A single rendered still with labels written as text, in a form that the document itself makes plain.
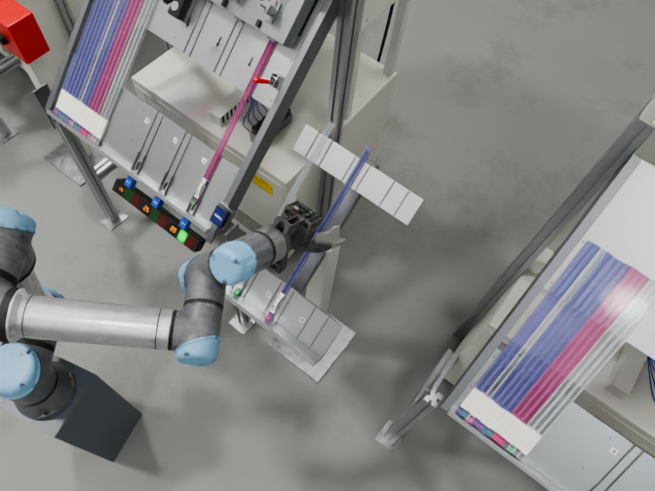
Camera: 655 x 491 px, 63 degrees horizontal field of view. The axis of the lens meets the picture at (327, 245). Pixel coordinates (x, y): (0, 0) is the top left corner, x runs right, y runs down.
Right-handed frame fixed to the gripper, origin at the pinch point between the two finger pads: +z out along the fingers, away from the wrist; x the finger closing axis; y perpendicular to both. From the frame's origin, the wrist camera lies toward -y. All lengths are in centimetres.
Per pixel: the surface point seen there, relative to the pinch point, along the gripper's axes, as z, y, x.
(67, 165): 47, -78, 138
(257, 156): 11.6, -0.6, 28.1
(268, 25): 11.3, 30.6, 37.4
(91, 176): 25, -55, 99
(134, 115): 7, -10, 68
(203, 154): 8.3, -8.0, 42.4
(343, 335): 63, -72, -6
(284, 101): 14.5, 15.3, 28.0
